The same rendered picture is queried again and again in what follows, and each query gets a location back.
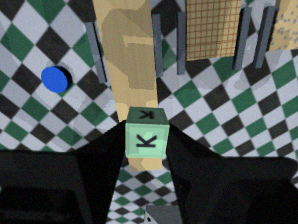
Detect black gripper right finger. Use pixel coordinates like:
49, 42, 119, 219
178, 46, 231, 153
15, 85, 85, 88
165, 122, 298, 224

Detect light green cube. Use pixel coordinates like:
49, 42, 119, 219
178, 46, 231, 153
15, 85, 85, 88
125, 106, 170, 158

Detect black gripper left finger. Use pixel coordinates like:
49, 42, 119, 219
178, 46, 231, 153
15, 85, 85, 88
0, 120, 126, 224

